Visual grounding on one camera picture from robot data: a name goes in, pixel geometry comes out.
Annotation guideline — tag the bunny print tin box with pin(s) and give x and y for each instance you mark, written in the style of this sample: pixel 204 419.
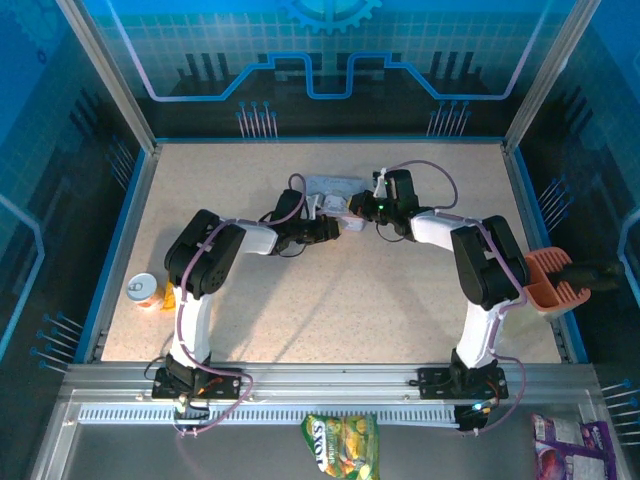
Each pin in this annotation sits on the bunny print tin box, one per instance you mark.
pixel 340 186

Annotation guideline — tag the orange drink can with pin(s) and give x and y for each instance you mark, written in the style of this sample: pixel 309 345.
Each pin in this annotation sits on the orange drink can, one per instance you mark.
pixel 142 290

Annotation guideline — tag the aluminium mounting rail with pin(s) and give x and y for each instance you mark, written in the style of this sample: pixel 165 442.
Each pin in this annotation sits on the aluminium mounting rail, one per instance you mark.
pixel 330 377

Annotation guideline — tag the black object in rack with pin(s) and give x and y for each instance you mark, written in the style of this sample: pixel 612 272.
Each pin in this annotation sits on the black object in rack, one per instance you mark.
pixel 592 276

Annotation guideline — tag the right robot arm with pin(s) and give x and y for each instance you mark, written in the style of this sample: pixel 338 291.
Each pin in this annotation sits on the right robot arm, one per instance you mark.
pixel 475 330

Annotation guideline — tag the green snack bag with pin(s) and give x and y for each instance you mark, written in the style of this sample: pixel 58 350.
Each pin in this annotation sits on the green snack bag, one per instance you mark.
pixel 340 445

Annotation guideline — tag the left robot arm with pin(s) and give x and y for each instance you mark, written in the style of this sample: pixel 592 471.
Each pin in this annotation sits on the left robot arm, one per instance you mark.
pixel 192 320

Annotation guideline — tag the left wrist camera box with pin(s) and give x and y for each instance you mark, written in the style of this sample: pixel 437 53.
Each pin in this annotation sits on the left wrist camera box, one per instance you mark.
pixel 314 206

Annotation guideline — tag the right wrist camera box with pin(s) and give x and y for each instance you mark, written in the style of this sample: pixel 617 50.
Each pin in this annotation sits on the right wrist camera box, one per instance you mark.
pixel 382 181

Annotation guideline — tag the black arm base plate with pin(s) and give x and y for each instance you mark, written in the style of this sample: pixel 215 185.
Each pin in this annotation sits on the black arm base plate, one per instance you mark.
pixel 432 382
pixel 235 384

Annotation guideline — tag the purple snack bag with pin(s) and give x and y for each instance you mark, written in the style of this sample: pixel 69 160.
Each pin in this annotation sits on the purple snack bag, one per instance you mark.
pixel 570 450

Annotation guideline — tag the aluminium frame post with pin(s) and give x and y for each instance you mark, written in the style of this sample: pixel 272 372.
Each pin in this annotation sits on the aluminium frame post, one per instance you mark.
pixel 110 75

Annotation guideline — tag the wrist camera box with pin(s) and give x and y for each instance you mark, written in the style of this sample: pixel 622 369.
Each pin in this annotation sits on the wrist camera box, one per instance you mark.
pixel 382 181
pixel 314 206

